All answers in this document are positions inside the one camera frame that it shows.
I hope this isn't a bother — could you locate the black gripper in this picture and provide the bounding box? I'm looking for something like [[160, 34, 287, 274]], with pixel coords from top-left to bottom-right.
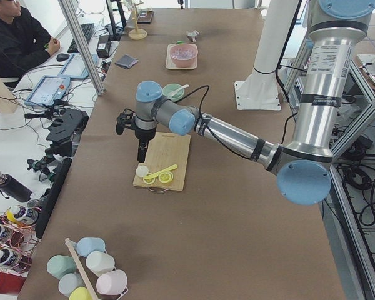
[[135, 127, 156, 163]]

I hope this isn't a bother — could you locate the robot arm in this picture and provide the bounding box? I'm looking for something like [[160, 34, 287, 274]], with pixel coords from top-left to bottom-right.
[[124, 1, 375, 209]]

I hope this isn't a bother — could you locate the green bowl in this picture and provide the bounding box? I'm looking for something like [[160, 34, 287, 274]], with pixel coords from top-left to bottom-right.
[[162, 83, 187, 102]]

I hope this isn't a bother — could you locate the pink bowl of ice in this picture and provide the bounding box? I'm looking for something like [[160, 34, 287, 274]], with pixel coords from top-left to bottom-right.
[[169, 44, 198, 68]]

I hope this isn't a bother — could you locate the metal ice scoop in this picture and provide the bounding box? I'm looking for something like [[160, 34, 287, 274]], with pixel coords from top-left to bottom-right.
[[186, 30, 199, 43]]

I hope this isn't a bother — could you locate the white bun toy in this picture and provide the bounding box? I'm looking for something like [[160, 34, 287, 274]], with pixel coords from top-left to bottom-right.
[[135, 165, 149, 178]]

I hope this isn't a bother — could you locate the bamboo cutting board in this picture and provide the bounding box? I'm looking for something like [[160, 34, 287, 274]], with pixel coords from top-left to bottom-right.
[[132, 131, 191, 191]]

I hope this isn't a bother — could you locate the lemon slice lower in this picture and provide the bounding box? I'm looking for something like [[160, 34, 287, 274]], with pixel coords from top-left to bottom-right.
[[142, 174, 156, 185]]

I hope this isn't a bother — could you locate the lemon slice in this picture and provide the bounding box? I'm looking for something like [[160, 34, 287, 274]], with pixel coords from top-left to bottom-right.
[[142, 174, 156, 185], [157, 171, 174, 184]]

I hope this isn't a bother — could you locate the lemon slice upper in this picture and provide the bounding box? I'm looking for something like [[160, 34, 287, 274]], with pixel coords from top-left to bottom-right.
[[157, 171, 174, 184]]

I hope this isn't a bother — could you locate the grey folded cloth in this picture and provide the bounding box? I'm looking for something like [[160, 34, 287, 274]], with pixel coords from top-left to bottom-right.
[[115, 54, 139, 69]]

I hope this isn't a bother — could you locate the cream serving tray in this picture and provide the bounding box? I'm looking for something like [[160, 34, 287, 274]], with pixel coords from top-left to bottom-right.
[[165, 43, 198, 70]]

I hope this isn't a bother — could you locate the teach pendant far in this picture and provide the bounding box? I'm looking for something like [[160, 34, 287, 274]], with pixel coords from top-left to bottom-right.
[[58, 52, 89, 80]]

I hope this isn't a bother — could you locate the teach pendant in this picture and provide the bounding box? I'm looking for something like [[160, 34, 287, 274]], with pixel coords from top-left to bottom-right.
[[24, 75, 71, 106], [58, 52, 89, 80]]

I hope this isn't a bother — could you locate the teach pendant near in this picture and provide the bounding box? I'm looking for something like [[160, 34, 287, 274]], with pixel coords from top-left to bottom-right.
[[24, 75, 71, 106]]

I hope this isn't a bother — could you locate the wooden mug tree stand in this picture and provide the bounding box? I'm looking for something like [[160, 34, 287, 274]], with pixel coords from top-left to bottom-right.
[[121, 0, 148, 41]]

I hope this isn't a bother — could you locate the blue cup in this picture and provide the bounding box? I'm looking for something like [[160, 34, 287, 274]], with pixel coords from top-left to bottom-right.
[[76, 237, 106, 258]]

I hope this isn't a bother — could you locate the white cup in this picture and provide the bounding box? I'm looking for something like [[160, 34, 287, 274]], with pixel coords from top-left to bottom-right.
[[86, 251, 115, 276]]

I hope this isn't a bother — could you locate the black keyboard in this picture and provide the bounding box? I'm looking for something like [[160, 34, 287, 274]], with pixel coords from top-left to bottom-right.
[[67, 23, 96, 54]]

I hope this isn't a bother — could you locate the pink cup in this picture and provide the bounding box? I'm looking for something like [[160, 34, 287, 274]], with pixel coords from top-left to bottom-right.
[[96, 269, 128, 295]]

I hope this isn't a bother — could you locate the black water bottle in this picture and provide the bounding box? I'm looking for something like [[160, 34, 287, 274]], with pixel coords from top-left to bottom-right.
[[0, 171, 33, 203]]

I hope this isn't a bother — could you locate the green cup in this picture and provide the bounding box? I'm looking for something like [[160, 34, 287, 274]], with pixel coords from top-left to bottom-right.
[[46, 255, 77, 279]]

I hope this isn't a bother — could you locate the grey cup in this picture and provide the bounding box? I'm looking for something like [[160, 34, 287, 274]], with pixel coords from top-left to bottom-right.
[[58, 273, 85, 297]]

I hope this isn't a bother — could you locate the yellow cup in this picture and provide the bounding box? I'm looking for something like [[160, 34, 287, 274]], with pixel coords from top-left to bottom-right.
[[69, 287, 92, 300]]

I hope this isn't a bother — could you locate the seated person in black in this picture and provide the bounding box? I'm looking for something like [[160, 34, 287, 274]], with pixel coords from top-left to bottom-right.
[[0, 1, 61, 79]]

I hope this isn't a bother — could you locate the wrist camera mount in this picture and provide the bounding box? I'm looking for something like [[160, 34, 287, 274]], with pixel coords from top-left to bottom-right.
[[116, 108, 136, 135]]

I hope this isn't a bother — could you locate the aluminium frame post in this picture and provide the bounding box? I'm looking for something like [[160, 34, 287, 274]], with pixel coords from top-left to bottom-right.
[[58, 0, 104, 96]]

